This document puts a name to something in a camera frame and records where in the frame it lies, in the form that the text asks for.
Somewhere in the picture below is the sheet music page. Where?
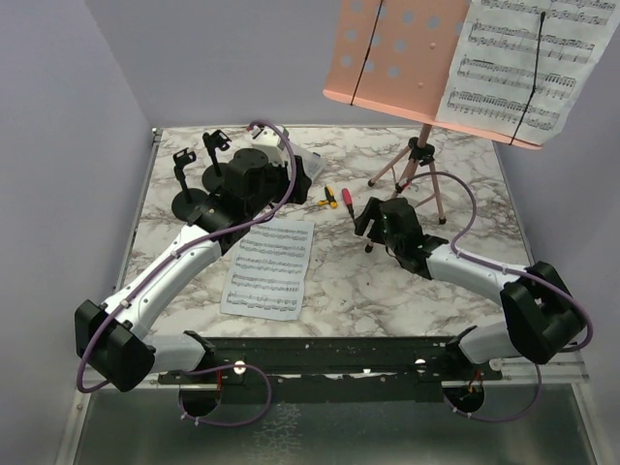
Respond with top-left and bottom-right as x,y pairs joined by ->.
436,0 -> 619,146
220,219 -> 314,321

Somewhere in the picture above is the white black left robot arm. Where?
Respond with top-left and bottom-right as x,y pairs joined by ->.
75,143 -> 312,393

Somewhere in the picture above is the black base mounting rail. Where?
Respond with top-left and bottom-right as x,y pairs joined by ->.
158,336 -> 502,404

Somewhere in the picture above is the red handled screwdriver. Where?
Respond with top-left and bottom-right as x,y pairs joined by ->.
341,188 -> 355,219

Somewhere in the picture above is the pink tripod music stand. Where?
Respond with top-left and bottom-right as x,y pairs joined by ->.
324,1 -> 536,224

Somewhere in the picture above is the black stand holding white microphone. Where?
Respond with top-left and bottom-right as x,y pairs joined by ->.
171,148 -> 208,221

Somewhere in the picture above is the black round microphone stand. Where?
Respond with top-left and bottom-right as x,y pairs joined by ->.
201,130 -> 231,193

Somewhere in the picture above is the clear plastic screw box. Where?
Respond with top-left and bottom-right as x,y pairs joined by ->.
294,145 -> 326,182

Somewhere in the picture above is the yellow black T-handle tool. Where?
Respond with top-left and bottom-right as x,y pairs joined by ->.
285,185 -> 340,212

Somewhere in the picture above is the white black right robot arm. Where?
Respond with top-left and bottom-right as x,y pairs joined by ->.
355,198 -> 586,379

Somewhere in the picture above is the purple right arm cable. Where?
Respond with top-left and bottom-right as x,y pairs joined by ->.
395,171 -> 596,422

